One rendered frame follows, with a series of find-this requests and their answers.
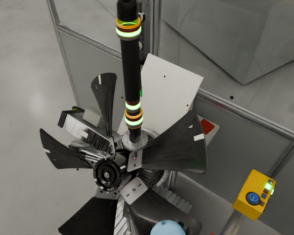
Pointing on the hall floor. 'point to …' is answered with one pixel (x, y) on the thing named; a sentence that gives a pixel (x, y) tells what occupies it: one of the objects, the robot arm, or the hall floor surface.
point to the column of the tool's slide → (147, 34)
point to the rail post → (226, 225)
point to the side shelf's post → (172, 180)
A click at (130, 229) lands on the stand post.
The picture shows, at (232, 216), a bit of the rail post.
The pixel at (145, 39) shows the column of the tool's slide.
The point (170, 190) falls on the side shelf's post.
